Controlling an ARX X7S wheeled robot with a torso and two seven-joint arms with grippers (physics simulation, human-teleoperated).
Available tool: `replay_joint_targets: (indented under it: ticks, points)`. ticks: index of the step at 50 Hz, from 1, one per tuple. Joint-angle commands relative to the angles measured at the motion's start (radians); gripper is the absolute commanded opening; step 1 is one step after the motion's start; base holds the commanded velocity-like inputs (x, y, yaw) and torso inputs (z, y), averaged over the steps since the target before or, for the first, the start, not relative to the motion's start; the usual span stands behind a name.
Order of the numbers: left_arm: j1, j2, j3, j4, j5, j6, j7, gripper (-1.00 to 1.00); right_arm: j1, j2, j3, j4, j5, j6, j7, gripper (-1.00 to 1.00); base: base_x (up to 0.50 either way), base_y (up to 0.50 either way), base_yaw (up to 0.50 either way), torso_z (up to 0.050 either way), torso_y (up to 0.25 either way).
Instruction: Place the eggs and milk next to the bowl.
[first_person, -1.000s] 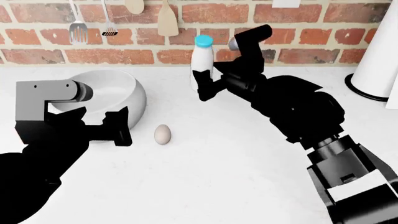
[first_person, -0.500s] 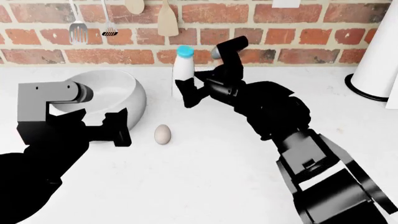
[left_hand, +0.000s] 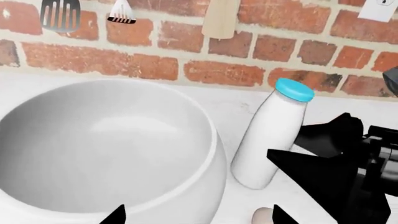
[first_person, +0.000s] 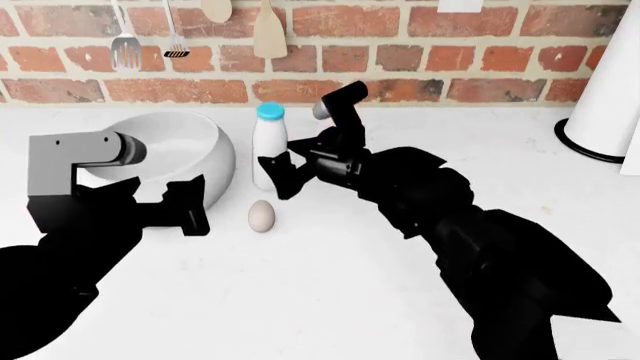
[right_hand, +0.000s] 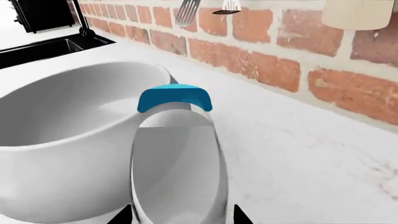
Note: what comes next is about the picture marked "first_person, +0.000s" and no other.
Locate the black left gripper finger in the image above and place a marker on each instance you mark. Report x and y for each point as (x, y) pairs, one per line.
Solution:
(190, 210)
(107, 193)

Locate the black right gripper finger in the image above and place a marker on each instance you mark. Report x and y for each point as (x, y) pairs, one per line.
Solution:
(302, 145)
(284, 180)

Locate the milk bottle with blue cap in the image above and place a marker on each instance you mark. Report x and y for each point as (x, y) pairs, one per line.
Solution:
(270, 135)

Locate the white bowl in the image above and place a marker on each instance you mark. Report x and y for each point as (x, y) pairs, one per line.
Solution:
(185, 142)

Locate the beige egg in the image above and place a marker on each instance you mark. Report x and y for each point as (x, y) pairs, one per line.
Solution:
(261, 216)

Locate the wooden spatula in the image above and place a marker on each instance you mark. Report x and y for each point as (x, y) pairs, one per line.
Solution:
(270, 37)

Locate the metal slotted turner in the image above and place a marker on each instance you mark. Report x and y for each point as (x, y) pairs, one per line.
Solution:
(126, 52)

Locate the small metal slotted spatula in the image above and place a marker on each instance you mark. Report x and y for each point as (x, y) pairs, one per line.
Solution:
(176, 53)

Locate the wooden spoon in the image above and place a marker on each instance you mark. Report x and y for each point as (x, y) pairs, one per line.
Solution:
(217, 9)

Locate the black paper towel holder base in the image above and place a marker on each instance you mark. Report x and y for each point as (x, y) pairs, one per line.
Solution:
(567, 144)

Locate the white paper towel roll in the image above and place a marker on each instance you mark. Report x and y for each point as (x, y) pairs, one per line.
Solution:
(605, 97)

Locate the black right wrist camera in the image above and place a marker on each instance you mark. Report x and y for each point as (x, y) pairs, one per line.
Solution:
(345, 108)

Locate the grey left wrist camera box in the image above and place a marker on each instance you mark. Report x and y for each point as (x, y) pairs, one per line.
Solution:
(52, 165)

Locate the white wall plate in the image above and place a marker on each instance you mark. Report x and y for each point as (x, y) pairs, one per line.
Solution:
(460, 5)

